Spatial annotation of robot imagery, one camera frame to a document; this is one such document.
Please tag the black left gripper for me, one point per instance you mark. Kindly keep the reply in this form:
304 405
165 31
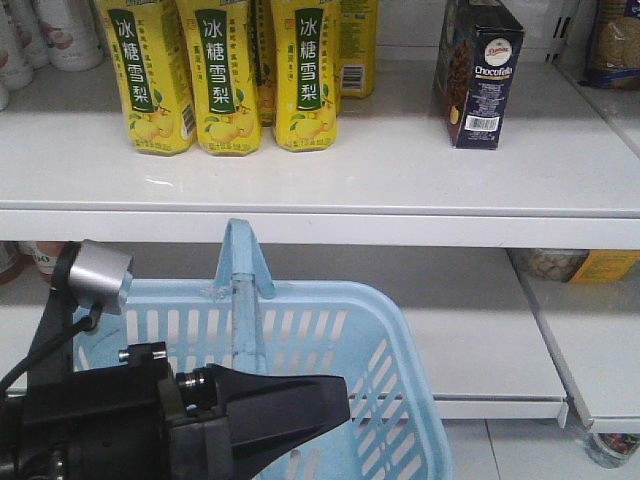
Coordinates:
135 421

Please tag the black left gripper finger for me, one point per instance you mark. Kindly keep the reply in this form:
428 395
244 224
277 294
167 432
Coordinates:
240 423

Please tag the light blue plastic basket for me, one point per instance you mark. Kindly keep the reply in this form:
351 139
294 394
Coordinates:
246 320

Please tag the dark blue Chocofella cookie box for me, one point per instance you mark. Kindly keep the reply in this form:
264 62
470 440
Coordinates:
479 49

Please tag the white store shelving unit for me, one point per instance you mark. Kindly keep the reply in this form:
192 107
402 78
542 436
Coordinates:
391 204

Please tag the yellow box lower shelf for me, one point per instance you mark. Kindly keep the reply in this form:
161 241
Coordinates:
605 266

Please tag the yellow pear drink bottle middle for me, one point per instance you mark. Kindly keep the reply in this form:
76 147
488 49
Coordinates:
219 45

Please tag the yellow pear drink bottle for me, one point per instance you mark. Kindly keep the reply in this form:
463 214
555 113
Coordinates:
147 47
306 43
357 51
219 45

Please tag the yellow pear drink bottle right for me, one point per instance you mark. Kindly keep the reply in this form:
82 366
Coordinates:
306 43

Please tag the yellow pear drink bottle left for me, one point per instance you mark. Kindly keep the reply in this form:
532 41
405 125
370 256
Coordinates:
147 47

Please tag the white pink yogurt bottle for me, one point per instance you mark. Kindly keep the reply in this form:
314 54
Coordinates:
70 34

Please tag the yellow pear drink bottle rear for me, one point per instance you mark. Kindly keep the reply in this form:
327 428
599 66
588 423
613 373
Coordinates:
357 51

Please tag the round cracker package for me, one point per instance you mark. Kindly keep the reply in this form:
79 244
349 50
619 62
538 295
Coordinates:
612 57

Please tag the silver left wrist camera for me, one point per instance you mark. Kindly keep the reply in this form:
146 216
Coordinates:
101 276

